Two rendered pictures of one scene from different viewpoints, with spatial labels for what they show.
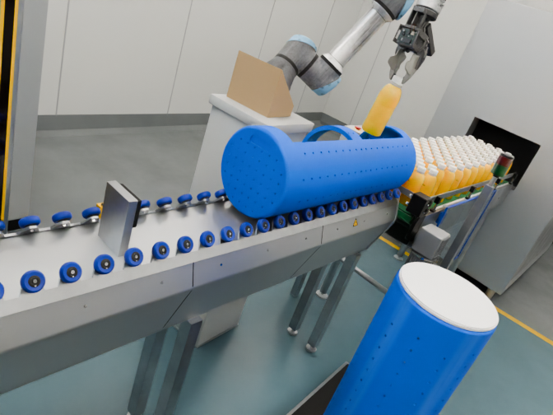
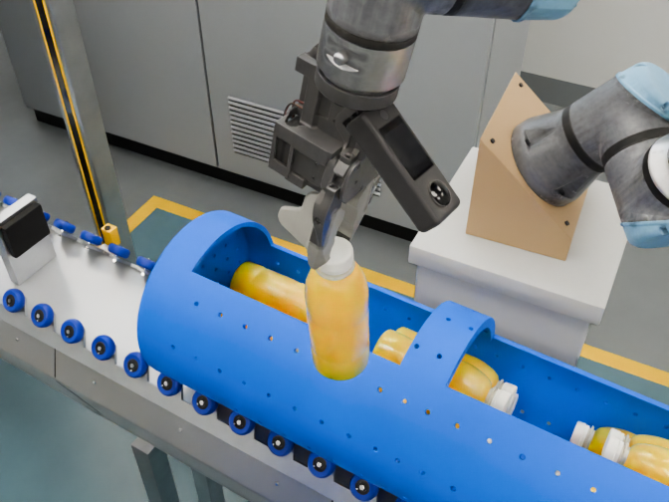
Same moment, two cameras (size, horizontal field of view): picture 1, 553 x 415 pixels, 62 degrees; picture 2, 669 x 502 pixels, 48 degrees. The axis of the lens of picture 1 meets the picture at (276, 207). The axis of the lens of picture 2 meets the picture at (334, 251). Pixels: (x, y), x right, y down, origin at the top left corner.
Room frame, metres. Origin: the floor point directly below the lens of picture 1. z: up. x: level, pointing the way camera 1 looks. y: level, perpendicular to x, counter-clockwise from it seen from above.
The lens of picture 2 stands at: (1.48, -0.78, 1.98)
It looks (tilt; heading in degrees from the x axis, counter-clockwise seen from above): 43 degrees down; 86
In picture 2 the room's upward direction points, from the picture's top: straight up
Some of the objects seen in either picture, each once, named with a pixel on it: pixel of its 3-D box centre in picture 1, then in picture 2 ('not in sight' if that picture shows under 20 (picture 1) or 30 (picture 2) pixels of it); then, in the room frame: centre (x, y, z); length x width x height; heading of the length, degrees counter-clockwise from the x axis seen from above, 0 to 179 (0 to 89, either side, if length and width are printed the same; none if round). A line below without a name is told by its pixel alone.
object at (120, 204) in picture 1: (119, 218); (26, 241); (0.95, 0.35, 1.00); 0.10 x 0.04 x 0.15; 55
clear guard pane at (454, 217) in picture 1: (453, 235); not in sight; (2.42, -0.99, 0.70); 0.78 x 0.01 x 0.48; 145
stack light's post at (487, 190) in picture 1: (438, 277); not in sight; (2.16, -0.92, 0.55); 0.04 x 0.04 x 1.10; 55
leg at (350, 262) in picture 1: (332, 303); not in sight; (1.95, -0.42, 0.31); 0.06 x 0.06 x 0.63; 55
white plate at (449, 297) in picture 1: (448, 294); not in sight; (1.10, -0.52, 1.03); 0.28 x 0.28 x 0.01
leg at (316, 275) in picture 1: (311, 286); not in sight; (2.03, -0.31, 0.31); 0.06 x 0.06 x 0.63; 55
